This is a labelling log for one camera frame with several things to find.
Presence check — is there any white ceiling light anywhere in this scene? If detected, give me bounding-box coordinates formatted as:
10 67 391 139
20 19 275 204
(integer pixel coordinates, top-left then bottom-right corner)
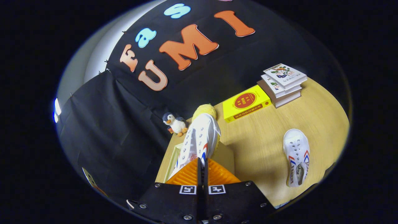
53 98 62 123

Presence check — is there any white canvas shoe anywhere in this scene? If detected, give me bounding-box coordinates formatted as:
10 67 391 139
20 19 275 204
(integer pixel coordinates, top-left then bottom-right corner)
283 128 311 188
169 113 221 179

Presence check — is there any yellow book with red circle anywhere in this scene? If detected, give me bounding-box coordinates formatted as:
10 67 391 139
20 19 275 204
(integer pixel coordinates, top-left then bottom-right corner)
223 85 271 123

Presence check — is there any white illustrated book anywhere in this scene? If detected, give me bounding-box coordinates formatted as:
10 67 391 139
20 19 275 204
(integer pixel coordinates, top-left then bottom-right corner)
263 63 308 89

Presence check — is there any yellow round plush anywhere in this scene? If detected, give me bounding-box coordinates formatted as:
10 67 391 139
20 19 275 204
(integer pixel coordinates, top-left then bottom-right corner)
192 104 217 122

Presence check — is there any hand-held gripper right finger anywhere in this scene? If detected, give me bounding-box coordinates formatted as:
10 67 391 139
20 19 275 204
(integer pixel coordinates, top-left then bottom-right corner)
204 158 276 224

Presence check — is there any beige fabric storage box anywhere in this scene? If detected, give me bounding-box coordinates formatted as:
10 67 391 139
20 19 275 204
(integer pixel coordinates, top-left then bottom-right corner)
155 142 235 184

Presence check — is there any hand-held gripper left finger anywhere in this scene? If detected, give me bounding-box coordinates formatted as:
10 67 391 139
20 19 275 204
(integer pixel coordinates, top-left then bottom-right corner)
129 157 204 224

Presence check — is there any penguin plush toy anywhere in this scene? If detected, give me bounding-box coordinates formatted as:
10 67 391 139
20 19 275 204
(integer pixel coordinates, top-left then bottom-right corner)
162 112 189 137

